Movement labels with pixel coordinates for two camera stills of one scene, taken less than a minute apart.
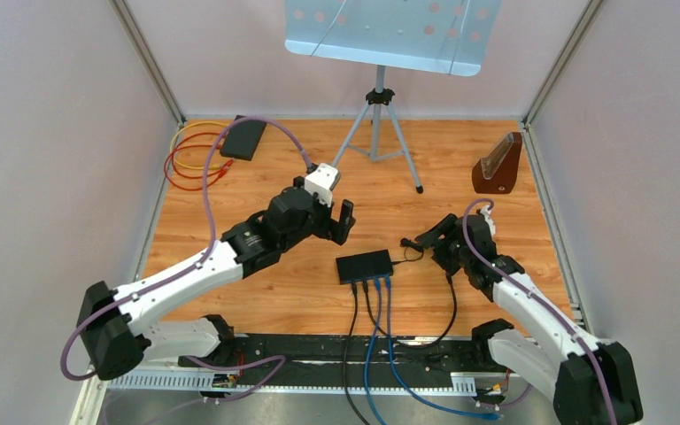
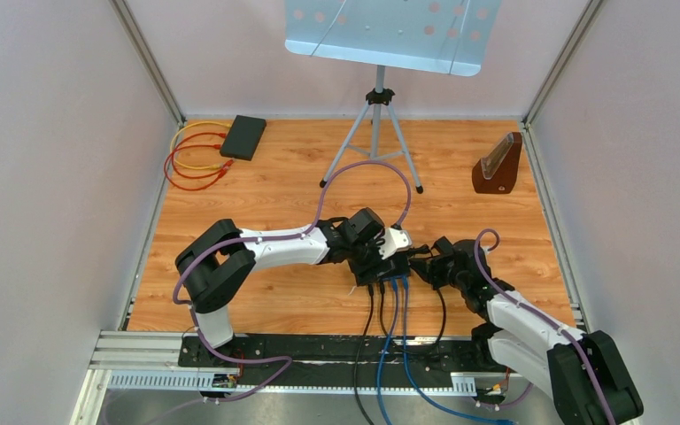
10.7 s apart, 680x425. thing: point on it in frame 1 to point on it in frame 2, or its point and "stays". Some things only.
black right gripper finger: (445, 255) to (425, 268)
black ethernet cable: (346, 354) to (370, 288)
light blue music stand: (450, 36) stays
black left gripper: (338, 230) to (366, 274)
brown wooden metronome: (497, 172) stays
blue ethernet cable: (369, 351) to (394, 286)
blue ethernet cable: (481, 414) to (420, 387)
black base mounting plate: (347, 362) stays
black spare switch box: (242, 138) stays
